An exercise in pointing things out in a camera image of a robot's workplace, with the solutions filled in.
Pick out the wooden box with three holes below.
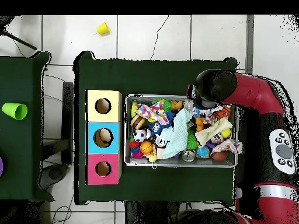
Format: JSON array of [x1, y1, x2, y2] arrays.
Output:
[[85, 89, 123, 186]]

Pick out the mint green knit cloth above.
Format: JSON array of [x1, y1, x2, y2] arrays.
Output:
[[161, 108, 194, 159]]

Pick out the small orange basketball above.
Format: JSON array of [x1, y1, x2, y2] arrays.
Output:
[[140, 142, 154, 156]]

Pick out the dark green side table cloth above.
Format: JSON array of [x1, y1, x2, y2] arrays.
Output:
[[0, 51, 54, 202]]

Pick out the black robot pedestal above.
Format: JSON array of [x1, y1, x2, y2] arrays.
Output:
[[125, 200, 187, 224]]

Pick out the cream cloth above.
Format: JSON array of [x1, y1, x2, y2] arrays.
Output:
[[194, 117, 233, 148]]

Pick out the shallow clear mesh bin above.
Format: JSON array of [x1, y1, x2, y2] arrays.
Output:
[[123, 96, 240, 168]]

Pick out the black floor stand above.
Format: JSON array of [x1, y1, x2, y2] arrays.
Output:
[[39, 81, 75, 191]]

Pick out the red-brown ball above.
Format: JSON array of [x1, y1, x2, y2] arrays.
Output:
[[212, 150, 229, 162]]

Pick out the green spiky ball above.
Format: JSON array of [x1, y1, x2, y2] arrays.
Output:
[[186, 130, 199, 151]]

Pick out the dark green tablecloth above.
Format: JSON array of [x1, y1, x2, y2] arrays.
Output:
[[74, 50, 239, 206]]

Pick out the yellow cup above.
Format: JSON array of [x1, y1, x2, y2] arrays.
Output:
[[96, 22, 110, 36]]

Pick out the black tripod leg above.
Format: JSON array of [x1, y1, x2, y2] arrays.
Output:
[[0, 15, 37, 51]]

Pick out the small soccer ball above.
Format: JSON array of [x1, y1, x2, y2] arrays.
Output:
[[133, 130, 147, 145]]

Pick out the wooden burger toy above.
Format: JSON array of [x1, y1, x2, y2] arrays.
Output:
[[129, 116, 145, 132]]

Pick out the green cup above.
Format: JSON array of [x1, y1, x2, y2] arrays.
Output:
[[2, 102, 29, 121]]

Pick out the thin black floor cable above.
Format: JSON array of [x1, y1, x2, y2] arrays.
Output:
[[150, 15, 170, 61]]

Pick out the colourful polka-dot cloth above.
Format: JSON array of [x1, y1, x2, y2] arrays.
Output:
[[135, 99, 173, 124]]

